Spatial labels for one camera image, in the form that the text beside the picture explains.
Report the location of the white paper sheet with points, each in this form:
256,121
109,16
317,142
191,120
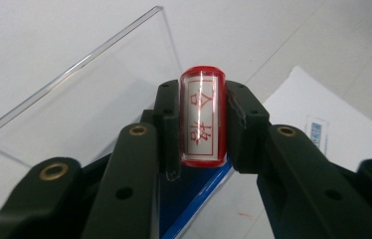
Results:
356,132

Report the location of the small blue printed label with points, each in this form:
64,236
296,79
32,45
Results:
316,132

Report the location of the red clear stamp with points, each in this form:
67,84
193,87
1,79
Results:
200,116

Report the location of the blue ink pad case clear lid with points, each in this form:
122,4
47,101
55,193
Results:
187,195

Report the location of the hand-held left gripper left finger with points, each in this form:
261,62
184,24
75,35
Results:
170,132

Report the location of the large white table cover sheet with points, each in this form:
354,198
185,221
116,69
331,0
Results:
58,33

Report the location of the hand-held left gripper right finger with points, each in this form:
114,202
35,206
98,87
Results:
247,132

